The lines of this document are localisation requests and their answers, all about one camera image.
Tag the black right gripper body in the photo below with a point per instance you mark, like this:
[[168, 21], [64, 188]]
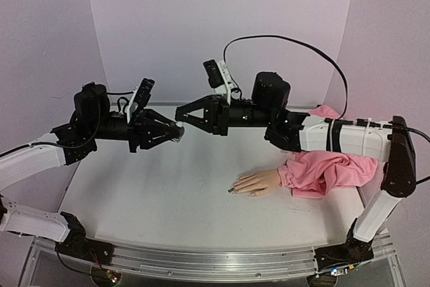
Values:
[[220, 114]]

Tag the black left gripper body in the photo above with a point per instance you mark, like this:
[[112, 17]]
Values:
[[136, 131]]

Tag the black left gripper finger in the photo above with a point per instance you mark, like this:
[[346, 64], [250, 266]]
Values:
[[153, 138], [154, 118]]

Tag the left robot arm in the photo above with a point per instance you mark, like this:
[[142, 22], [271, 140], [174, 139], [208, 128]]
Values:
[[92, 119]]

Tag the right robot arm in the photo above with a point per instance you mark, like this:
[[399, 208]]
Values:
[[388, 142]]

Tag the mannequin hand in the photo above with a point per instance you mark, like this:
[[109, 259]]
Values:
[[257, 184]]

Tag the pink hoodie cloth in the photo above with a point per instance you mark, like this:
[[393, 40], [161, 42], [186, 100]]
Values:
[[313, 175]]

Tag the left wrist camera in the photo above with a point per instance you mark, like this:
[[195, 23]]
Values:
[[139, 99]]

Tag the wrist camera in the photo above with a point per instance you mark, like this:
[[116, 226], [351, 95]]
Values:
[[219, 79], [139, 99]]

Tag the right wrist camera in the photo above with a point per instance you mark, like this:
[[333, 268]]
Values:
[[219, 79]]

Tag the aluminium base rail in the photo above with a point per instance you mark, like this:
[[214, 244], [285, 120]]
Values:
[[91, 262]]

